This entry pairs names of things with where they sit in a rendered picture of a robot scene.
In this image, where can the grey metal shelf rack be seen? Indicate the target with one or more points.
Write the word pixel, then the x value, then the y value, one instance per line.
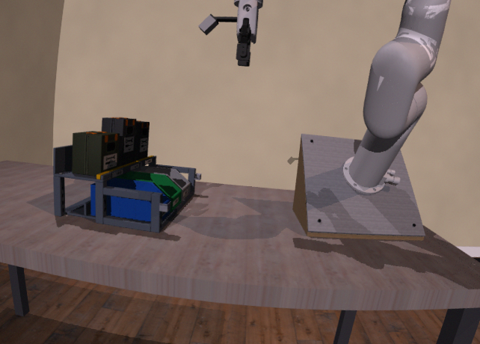
pixel 62 167

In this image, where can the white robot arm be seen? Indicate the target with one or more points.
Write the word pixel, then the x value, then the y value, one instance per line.
pixel 394 83

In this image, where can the green bin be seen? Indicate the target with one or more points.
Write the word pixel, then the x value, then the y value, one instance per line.
pixel 170 189

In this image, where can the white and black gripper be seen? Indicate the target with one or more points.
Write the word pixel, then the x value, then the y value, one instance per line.
pixel 248 12

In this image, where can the orange flat bar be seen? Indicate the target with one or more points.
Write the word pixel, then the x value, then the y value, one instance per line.
pixel 98 176

